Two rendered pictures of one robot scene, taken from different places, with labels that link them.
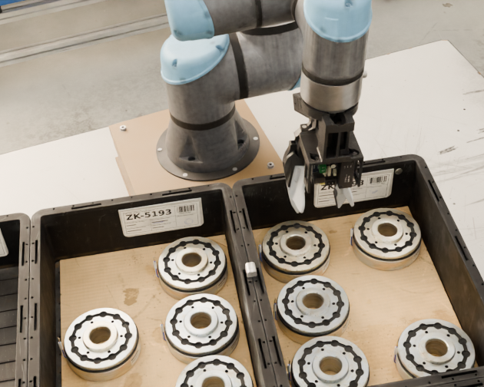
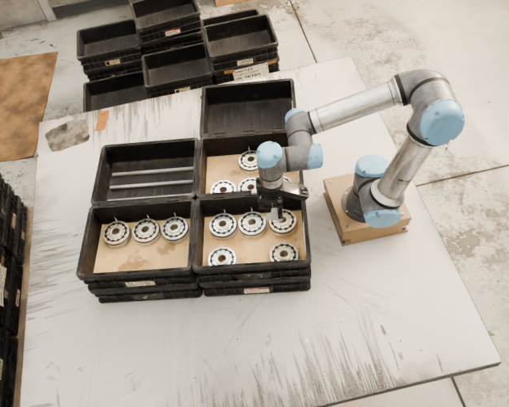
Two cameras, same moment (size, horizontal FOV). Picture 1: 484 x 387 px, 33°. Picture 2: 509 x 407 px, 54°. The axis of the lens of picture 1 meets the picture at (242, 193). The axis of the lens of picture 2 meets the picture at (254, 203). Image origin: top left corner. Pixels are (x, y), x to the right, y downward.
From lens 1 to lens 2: 157 cm
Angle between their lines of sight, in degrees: 61
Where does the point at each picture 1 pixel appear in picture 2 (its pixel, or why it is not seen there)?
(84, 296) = not seen: hidden behind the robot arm
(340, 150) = (261, 194)
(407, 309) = (249, 259)
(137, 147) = not seen: hidden behind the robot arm
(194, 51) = (363, 163)
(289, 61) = (364, 205)
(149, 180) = (345, 181)
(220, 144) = (351, 199)
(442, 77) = (454, 346)
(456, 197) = (344, 324)
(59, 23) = not seen: outside the picture
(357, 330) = (242, 241)
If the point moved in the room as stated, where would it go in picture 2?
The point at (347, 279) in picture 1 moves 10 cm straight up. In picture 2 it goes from (268, 241) to (266, 227)
